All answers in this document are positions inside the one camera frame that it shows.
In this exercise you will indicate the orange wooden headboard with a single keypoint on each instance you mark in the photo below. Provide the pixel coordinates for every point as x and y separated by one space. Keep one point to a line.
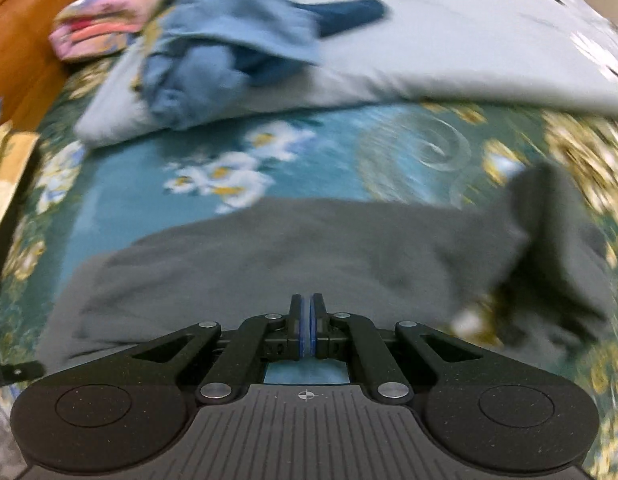
24 25

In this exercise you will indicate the yellowish cardboard box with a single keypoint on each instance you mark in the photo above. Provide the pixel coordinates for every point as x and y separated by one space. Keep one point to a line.
6 180

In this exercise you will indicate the light blue garment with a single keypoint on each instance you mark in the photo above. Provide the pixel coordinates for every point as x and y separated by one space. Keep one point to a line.
224 45

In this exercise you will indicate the grey sweater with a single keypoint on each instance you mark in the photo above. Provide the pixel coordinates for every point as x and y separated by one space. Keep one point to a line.
299 255

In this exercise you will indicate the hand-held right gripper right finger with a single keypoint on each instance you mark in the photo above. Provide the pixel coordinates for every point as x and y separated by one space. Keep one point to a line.
315 332

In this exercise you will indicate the dark blue garment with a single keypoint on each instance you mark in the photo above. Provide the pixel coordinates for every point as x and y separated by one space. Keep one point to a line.
346 15

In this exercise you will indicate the pink floral folded blanket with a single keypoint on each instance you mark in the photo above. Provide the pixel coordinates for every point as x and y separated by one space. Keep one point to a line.
114 10

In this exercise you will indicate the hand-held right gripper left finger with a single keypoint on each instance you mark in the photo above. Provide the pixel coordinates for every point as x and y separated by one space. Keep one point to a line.
300 332

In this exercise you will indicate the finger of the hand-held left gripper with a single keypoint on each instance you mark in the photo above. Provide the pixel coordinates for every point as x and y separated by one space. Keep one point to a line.
19 372

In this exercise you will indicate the teal floral bed sheet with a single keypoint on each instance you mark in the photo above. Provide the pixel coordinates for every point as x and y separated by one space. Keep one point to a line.
319 160

